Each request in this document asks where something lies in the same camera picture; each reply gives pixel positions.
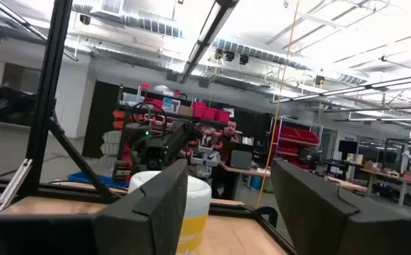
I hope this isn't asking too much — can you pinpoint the yellow hanging cable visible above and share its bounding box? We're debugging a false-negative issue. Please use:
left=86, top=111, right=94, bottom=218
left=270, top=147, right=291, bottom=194
left=256, top=0, right=301, bottom=208

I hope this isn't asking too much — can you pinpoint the shelf rack with red bins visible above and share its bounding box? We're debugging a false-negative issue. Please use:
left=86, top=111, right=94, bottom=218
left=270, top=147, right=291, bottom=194
left=112, top=83, right=233, bottom=179

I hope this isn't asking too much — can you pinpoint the blue plastic bin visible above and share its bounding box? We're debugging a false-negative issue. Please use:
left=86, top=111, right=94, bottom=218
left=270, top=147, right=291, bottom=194
left=67, top=171, right=130, bottom=189

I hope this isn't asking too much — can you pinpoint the white plastic cup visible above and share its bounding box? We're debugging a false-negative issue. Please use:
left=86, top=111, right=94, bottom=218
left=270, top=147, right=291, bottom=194
left=127, top=170, right=213, bottom=255

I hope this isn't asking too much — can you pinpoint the wooden desk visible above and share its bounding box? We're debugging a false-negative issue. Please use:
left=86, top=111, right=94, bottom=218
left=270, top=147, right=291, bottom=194
left=218, top=161, right=272, bottom=179
left=359, top=167, right=411, bottom=207

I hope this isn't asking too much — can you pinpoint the white rack with red bins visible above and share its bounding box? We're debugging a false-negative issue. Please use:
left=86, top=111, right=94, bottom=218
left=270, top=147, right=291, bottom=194
left=270, top=115, right=322, bottom=171

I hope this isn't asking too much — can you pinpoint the black overhead light fixture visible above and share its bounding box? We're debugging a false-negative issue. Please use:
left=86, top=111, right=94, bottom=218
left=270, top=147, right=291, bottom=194
left=178, top=0, right=241, bottom=84

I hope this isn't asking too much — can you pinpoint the black monitor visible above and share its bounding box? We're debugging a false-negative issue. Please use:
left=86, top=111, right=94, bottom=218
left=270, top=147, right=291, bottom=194
left=337, top=139, right=359, bottom=156

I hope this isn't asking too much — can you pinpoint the person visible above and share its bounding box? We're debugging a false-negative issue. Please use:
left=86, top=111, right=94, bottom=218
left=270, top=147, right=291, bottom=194
left=211, top=118, right=243, bottom=200

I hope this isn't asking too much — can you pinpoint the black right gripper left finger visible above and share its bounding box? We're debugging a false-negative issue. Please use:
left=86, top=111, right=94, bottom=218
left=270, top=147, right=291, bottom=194
left=92, top=159, right=189, bottom=255

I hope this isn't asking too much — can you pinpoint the grey laptop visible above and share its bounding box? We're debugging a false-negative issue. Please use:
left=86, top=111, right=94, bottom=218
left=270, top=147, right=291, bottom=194
left=229, top=149, right=254, bottom=171

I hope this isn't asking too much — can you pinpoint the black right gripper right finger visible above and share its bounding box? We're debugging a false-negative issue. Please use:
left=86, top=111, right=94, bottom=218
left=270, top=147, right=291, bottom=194
left=270, top=157, right=411, bottom=255

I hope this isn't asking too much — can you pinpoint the black aluminium table frame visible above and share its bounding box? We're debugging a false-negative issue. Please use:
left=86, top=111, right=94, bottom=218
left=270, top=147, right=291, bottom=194
left=0, top=0, right=298, bottom=255

